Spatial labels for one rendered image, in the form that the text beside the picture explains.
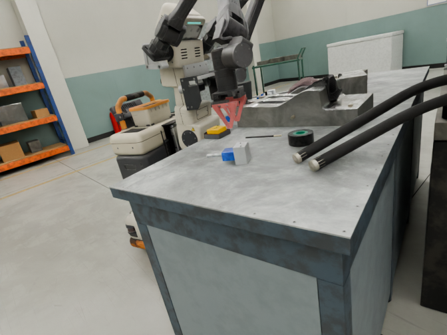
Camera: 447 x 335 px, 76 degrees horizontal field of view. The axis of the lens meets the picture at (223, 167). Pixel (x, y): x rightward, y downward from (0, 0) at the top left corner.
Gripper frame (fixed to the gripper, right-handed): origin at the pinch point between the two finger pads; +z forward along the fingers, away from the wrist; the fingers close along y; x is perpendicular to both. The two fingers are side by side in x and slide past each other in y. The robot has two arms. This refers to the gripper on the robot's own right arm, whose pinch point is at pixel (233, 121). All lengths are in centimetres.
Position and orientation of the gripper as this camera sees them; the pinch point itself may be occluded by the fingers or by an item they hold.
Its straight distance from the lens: 83.0
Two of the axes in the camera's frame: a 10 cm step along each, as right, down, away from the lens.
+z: 1.7, 9.2, 3.6
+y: 3.0, -4.0, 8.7
